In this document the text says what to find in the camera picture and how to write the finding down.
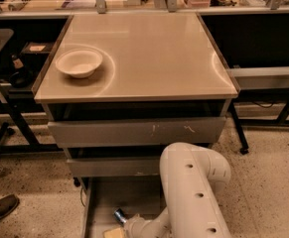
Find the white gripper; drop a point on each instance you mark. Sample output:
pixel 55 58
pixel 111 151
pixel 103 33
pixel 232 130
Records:
pixel 134 224

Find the blue silver redbull can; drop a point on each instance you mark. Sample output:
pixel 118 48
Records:
pixel 120 216

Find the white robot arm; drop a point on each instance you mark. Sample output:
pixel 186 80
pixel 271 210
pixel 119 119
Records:
pixel 190 176

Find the grey open bottom drawer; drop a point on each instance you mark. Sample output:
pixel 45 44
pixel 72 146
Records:
pixel 134 195

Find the grey middle drawer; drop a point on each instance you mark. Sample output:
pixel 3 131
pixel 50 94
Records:
pixel 115 167

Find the grey top drawer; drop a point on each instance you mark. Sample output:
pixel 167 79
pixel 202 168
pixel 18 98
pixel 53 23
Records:
pixel 143 132

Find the grey drawer cabinet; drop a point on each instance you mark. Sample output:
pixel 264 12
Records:
pixel 155 66

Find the white paper bowl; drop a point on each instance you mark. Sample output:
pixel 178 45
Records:
pixel 79 63

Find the black table leg frame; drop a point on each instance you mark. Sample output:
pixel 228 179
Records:
pixel 244 146

